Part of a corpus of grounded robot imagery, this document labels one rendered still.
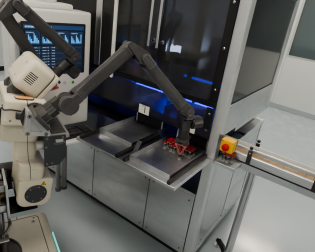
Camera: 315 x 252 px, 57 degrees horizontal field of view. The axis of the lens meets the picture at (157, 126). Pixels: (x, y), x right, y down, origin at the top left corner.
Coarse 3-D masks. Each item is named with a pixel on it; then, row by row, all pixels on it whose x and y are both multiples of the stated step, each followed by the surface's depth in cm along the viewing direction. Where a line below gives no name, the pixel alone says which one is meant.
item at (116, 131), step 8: (120, 120) 193; (128, 120) 201; (136, 120) 205; (104, 128) 183; (112, 128) 188; (120, 128) 190; (128, 128) 191; (136, 128) 193; (144, 128) 195; (152, 128) 197; (112, 136) 174; (120, 136) 179; (128, 136) 181; (136, 136) 182; (144, 136) 176; (128, 144) 168
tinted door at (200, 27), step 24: (168, 0) 160; (192, 0) 152; (216, 0) 144; (168, 24) 163; (192, 24) 155; (216, 24) 147; (168, 48) 167; (192, 48) 159; (216, 48) 151; (168, 72) 171; (192, 72) 162
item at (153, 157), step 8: (152, 144) 169; (160, 144) 176; (136, 152) 158; (144, 152) 165; (152, 152) 166; (160, 152) 167; (168, 152) 168; (176, 152) 170; (136, 160) 152; (144, 160) 157; (152, 160) 158; (160, 160) 159; (168, 160) 160; (176, 160) 161; (184, 160) 162; (192, 160) 159; (152, 168) 147; (160, 168) 151; (168, 168) 152; (176, 168) 153; (160, 176) 145; (168, 176) 142
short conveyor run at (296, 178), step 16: (240, 144) 180; (256, 144) 175; (240, 160) 170; (256, 160) 164; (272, 160) 161; (288, 160) 162; (272, 176) 161; (288, 176) 156; (304, 176) 154; (304, 192) 153
